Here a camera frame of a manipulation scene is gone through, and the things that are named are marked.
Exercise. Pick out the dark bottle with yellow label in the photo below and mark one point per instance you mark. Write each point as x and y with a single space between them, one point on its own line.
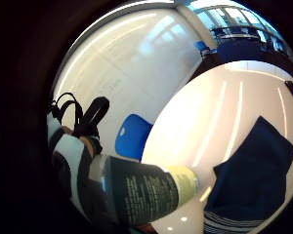
143 191

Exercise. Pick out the blue plastic chair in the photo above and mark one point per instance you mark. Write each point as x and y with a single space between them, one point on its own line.
203 47
133 137

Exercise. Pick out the dark blue folded cloth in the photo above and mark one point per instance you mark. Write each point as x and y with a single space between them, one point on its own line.
252 175

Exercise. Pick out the dark blue partition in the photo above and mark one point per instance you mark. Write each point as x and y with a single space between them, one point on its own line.
242 48

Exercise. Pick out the striped white and dark cloth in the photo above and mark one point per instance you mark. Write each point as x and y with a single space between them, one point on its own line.
231 225

